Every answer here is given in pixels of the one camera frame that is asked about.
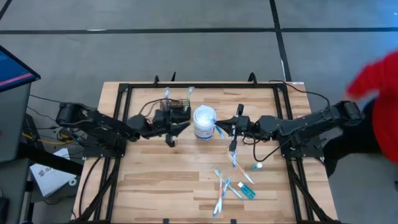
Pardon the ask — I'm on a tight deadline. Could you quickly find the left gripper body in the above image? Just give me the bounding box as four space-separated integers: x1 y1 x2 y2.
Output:
149 104 176 147

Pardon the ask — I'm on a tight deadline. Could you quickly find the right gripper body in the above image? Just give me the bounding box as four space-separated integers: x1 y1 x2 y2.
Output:
229 103 261 152

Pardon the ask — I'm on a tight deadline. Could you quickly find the green toothbrush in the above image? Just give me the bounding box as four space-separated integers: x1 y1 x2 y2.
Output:
213 169 244 200
163 86 171 110
183 86 196 112

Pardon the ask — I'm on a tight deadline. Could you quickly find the white wipes canister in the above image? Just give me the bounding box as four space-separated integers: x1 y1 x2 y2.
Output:
193 105 218 142

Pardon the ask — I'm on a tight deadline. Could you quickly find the black desk beam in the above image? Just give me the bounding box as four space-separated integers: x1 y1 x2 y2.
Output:
17 141 85 177

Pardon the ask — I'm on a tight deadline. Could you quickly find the white printed paper sheet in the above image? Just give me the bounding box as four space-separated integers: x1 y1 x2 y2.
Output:
29 147 78 198

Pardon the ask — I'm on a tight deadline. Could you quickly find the person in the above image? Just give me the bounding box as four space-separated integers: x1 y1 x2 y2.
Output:
323 50 398 178

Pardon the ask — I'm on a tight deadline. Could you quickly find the blue screen monitor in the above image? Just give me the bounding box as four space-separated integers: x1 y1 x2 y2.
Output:
0 45 42 93

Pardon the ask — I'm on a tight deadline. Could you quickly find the black wire basket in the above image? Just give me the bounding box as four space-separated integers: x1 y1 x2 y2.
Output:
159 98 192 123

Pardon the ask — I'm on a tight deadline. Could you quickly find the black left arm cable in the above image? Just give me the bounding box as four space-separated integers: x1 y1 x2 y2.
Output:
138 98 175 116

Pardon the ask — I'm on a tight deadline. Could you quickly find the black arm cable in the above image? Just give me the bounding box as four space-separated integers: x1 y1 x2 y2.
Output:
244 80 331 163
138 98 175 116

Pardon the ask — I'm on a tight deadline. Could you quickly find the black aluminium table frame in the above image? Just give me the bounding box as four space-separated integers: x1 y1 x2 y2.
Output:
70 72 343 224

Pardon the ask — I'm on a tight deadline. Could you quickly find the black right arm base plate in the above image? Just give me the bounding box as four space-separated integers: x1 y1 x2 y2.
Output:
280 136 325 159

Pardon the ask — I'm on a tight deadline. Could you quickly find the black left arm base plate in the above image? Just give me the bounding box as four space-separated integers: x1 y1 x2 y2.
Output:
81 133 129 159

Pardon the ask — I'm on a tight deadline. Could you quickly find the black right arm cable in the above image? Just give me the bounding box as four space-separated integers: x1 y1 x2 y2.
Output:
244 80 331 163

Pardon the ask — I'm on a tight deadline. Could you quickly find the yellow floor cable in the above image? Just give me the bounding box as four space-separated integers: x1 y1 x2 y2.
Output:
21 123 86 146

